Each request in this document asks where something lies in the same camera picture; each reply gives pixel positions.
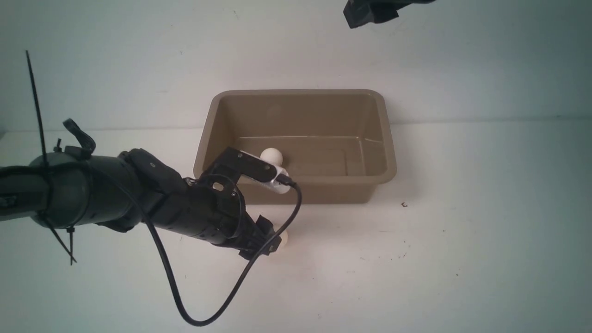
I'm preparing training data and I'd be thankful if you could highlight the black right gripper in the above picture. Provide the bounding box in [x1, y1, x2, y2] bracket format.
[343, 0, 435, 29]

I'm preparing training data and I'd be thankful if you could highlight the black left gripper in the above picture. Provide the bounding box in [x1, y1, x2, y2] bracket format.
[153, 175, 279, 260]

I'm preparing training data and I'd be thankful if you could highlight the white ping-pong ball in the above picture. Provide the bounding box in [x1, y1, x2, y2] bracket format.
[272, 230, 289, 253]
[259, 148, 284, 167]

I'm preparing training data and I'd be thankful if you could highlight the black zip tie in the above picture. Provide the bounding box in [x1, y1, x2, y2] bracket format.
[25, 50, 77, 266]

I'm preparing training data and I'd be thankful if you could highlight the black left camera cable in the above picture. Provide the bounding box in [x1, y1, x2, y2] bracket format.
[88, 162, 303, 327]

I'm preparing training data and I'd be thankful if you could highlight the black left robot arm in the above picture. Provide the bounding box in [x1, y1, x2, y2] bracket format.
[0, 146, 289, 259]

